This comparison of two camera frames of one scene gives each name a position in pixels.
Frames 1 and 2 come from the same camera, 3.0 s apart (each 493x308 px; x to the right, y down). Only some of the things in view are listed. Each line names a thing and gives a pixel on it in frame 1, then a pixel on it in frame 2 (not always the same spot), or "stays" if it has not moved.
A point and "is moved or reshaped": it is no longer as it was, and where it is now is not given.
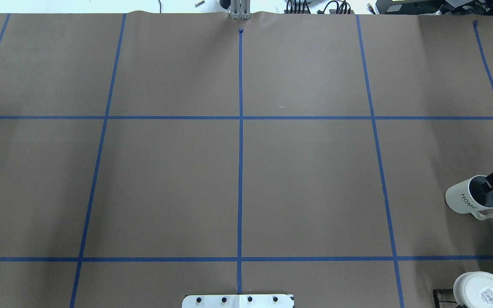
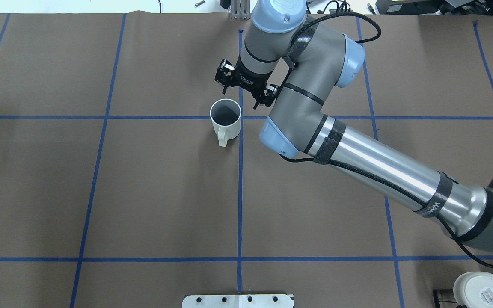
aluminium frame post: (240, 9) stays
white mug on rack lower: (483, 289) stays
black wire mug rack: (437, 302) stays
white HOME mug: (458, 199) is moved or reshaped
